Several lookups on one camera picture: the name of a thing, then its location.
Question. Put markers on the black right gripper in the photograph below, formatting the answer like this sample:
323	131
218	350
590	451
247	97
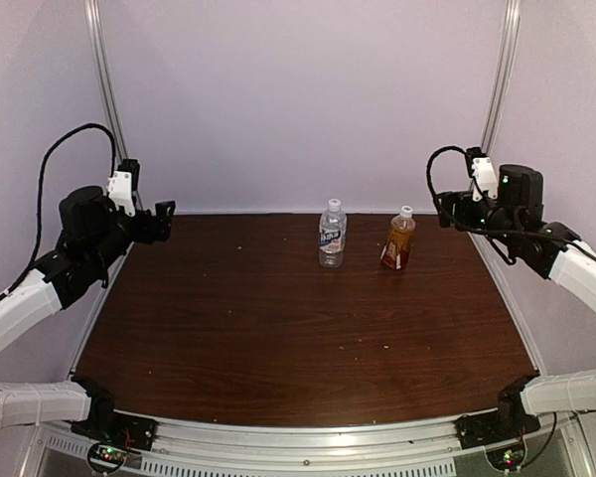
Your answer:
460	198

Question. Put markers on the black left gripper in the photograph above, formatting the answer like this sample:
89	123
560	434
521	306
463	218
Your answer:
146	233

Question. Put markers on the amber tea bottle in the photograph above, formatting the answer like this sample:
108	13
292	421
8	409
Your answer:
397	247

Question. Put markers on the white tea bottle cap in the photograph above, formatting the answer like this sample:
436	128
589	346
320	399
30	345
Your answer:
406	211

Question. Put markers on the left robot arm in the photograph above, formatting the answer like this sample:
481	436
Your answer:
95	234

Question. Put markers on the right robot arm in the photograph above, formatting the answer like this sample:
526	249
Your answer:
506	208

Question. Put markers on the white water bottle cap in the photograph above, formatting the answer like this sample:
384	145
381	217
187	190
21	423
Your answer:
334	204

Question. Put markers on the clear water bottle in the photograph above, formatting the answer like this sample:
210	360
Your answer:
332	237

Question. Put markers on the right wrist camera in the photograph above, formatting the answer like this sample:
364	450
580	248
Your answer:
482	172

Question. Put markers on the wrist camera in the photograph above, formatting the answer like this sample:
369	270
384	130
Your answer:
482	172
121	187

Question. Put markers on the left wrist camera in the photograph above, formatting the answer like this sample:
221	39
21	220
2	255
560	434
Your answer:
121	187

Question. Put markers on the right aluminium frame post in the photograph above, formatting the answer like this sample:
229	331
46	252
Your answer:
506	59

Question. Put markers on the aluminium frame post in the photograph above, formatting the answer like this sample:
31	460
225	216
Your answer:
506	59
96	33

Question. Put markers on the left aluminium frame post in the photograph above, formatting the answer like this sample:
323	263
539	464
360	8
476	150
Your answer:
96	33

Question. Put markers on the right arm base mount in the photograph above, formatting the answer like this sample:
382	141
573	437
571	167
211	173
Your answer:
507	421

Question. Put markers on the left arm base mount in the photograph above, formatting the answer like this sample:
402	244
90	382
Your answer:
119	432

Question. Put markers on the front aluminium rail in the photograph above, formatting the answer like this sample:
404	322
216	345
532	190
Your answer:
427	447

